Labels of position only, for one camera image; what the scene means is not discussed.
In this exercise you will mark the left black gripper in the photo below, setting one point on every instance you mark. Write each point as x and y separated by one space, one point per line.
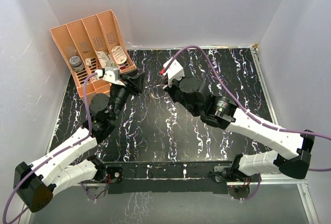
135 86

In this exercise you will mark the white paper packets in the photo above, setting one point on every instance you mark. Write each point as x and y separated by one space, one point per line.
103 58

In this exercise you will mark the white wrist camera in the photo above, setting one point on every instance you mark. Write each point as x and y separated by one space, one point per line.
174 72
110 73

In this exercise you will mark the small white card box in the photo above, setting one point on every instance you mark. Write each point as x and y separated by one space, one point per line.
89 61

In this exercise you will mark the peach plastic desk organizer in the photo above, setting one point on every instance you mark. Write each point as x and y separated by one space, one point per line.
83 37

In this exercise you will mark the grey round tin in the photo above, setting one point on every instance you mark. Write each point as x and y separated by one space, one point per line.
76 63

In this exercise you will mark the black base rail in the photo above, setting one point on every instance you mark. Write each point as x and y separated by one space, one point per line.
162 177

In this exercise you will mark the large silver keyring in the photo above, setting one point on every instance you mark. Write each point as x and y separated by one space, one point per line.
157 92

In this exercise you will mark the white oval packet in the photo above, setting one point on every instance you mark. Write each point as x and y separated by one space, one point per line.
119 55

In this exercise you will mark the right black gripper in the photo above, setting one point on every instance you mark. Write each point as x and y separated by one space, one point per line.
170 89

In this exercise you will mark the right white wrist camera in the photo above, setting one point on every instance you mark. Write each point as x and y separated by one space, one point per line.
174 72

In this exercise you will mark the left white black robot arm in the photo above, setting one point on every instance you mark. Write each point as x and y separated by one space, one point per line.
38 182

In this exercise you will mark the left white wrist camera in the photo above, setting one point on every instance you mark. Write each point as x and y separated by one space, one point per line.
110 73

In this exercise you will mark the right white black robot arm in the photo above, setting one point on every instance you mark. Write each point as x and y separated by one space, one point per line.
289 152

